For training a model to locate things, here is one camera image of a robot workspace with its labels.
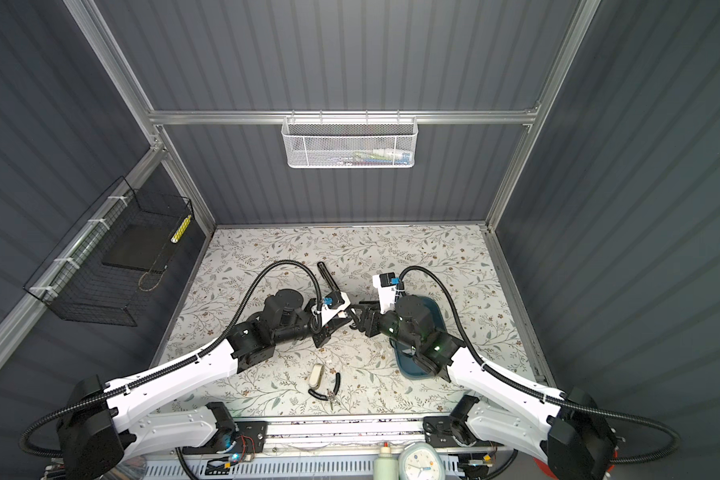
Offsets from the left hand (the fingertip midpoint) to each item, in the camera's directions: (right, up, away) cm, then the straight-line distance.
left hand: (348, 313), depth 74 cm
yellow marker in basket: (-47, +22, +8) cm, 52 cm away
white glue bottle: (+9, -31, -10) cm, 34 cm away
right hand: (+2, +1, 0) cm, 2 cm away
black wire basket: (-59, +11, -1) cm, 60 cm away
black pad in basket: (-53, +16, +2) cm, 56 cm away
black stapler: (-9, +7, +29) cm, 31 cm away
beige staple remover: (-9, -19, +7) cm, 22 cm away
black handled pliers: (-5, -24, +7) cm, 25 cm away
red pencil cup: (+47, -36, -5) cm, 59 cm away
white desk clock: (+17, -33, -6) cm, 38 cm away
